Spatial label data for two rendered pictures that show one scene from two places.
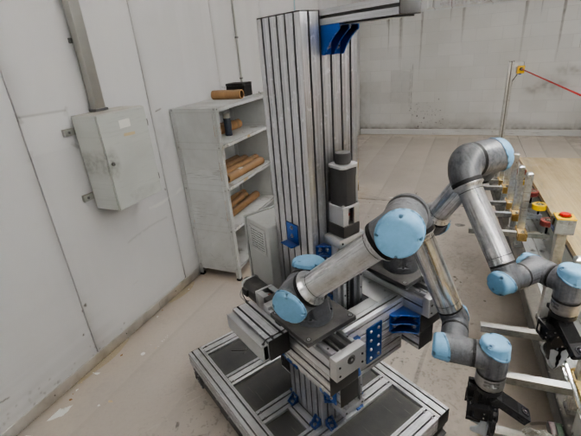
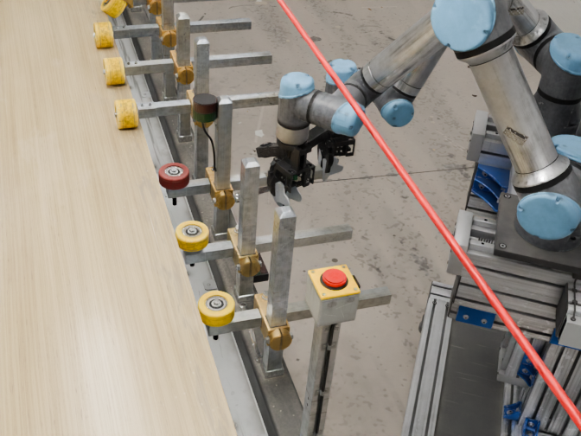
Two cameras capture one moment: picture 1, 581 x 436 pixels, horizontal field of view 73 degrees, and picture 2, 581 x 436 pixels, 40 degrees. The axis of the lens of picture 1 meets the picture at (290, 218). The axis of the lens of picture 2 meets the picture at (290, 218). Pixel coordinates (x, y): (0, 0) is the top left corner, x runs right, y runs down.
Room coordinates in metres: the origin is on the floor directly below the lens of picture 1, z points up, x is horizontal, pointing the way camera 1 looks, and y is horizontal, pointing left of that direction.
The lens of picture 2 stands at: (2.08, -1.84, 2.11)
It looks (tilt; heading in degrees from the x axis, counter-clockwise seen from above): 38 degrees down; 137
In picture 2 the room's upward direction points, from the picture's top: 5 degrees clockwise
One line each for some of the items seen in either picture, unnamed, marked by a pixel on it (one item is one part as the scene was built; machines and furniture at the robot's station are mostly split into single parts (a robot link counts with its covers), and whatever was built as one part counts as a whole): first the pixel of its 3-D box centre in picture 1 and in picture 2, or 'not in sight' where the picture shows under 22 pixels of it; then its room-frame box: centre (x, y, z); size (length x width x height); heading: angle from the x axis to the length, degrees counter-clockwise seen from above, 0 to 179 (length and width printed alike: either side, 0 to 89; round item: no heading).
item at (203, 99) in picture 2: not in sight; (205, 136); (0.70, -0.87, 1.03); 0.06 x 0.06 x 0.22; 68
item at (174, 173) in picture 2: not in sight; (174, 187); (0.63, -0.92, 0.85); 0.08 x 0.08 x 0.11
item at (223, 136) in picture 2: not in sight; (221, 176); (0.72, -0.83, 0.90); 0.04 x 0.04 x 0.48; 68
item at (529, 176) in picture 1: (523, 210); not in sight; (2.11, -1.39, 0.94); 0.04 x 0.04 x 0.48; 68
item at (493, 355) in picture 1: (492, 355); (341, 82); (0.80, -0.51, 1.12); 0.09 x 0.08 x 0.11; 66
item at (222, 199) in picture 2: not in sight; (218, 188); (0.69, -0.82, 0.85); 0.14 x 0.06 x 0.05; 158
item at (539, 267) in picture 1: (533, 270); (340, 111); (1.03, -0.75, 1.23); 0.11 x 0.11 x 0.08; 22
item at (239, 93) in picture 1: (226, 94); not in sight; (3.68, 0.48, 1.59); 0.30 x 0.08 x 0.08; 65
